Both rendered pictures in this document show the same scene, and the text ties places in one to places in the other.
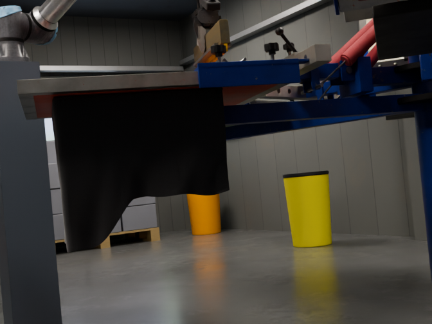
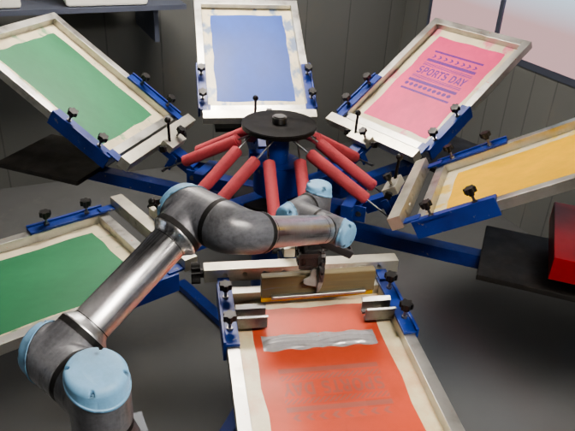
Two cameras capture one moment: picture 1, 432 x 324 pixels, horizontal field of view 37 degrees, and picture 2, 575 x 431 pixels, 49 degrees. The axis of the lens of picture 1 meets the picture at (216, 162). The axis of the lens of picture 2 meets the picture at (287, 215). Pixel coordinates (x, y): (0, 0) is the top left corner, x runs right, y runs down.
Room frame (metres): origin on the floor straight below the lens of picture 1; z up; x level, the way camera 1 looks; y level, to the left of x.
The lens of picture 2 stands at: (2.09, 1.61, 2.25)
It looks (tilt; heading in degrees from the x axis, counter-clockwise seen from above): 29 degrees down; 274
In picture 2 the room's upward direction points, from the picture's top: 3 degrees clockwise
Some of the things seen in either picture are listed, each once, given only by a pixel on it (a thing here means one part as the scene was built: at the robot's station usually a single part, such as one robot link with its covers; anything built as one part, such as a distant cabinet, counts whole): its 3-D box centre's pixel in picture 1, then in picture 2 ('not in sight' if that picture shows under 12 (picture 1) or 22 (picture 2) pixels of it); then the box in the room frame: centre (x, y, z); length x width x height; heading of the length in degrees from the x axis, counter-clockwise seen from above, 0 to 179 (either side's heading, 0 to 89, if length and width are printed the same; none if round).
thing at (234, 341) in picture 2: not in sight; (227, 319); (2.36, 0.03, 0.98); 0.30 x 0.05 x 0.07; 105
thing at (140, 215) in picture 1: (89, 192); not in sight; (7.94, 1.61, 0.67); 1.41 x 0.90 x 1.33; 120
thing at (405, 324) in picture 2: (247, 74); (395, 309); (1.82, -0.11, 0.98); 0.30 x 0.05 x 0.07; 105
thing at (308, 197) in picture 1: (308, 208); not in sight; (5.90, -0.81, 0.33); 0.43 x 0.42 x 0.67; 29
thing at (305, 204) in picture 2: not in sight; (300, 215); (2.15, 0.08, 1.41); 0.11 x 0.11 x 0.08; 55
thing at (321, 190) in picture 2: not in sight; (317, 200); (2.11, -0.01, 1.41); 0.09 x 0.08 x 0.11; 55
